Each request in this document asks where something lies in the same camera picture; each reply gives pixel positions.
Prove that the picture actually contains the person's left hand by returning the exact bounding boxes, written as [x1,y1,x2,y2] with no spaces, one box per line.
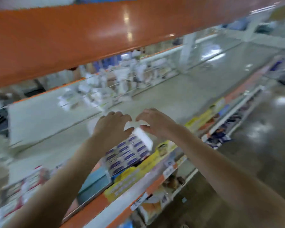
[92,111,134,150]

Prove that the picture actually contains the person's right hand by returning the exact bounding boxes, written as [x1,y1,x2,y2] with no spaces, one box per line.
[135,108,179,141]

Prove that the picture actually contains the blue white eraser box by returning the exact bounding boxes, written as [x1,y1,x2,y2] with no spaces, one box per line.
[85,114,155,179]

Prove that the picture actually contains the box of pink-blue erasers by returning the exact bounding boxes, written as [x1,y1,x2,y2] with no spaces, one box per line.
[62,161,114,221]

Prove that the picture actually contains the red eraser display box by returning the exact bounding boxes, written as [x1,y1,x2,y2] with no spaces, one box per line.
[0,166,50,228]

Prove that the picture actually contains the person's left forearm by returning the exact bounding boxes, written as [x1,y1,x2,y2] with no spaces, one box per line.
[5,137,112,228]

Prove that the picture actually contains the person's right forearm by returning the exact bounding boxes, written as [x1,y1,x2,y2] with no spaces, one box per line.
[167,125,285,228]

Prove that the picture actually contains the snack packets on lower shelf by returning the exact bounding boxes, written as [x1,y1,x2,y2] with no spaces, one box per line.
[102,140,179,203]

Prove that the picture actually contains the white orange metal shelf unit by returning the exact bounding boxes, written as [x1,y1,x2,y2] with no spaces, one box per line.
[0,0,285,228]

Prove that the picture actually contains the pile of white packets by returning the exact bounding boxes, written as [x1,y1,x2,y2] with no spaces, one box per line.
[57,57,181,112]

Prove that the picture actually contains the yellow price label strip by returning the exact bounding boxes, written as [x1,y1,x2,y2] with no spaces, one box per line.
[184,97,229,133]

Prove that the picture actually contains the row of blue bottles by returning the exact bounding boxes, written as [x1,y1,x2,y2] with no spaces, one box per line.
[92,54,134,72]

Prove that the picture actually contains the orange snack packet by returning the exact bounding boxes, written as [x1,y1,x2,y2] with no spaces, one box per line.
[138,187,174,225]

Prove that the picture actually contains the white wire grid panel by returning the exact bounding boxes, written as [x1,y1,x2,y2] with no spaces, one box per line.
[5,31,238,145]

